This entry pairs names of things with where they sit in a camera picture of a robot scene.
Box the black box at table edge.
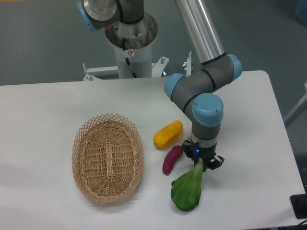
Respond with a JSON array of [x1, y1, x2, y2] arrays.
[[290, 194, 307, 219]]

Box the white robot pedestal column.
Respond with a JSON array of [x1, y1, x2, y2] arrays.
[[105, 13, 158, 79]]

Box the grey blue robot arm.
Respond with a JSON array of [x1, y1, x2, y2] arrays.
[[77, 0, 242, 170]]

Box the yellow mango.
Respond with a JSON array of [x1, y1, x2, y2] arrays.
[[153, 120, 183, 149]]

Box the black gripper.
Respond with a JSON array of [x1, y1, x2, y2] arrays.
[[181, 140, 224, 172]]

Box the green bok choy vegetable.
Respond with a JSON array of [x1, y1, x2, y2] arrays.
[[171, 159, 203, 212]]

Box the white metal base frame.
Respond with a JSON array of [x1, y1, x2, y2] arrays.
[[83, 51, 193, 81]]

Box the purple sweet potato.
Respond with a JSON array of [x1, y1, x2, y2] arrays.
[[162, 145, 183, 175]]

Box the woven wicker basket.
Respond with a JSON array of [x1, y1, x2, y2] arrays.
[[71, 114, 144, 204]]

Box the black cable on pedestal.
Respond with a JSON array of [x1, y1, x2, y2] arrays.
[[122, 38, 139, 79]]

